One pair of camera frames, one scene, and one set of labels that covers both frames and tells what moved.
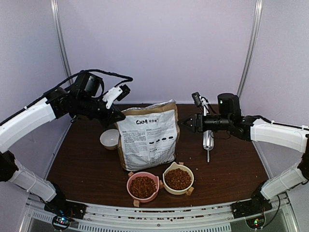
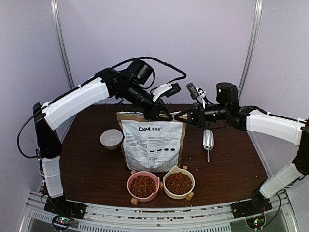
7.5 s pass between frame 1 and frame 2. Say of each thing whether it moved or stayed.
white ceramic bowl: stayed
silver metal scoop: stayed
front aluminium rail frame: stayed
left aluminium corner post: stayed
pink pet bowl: stayed
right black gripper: moved
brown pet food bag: moved
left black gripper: moved
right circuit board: stayed
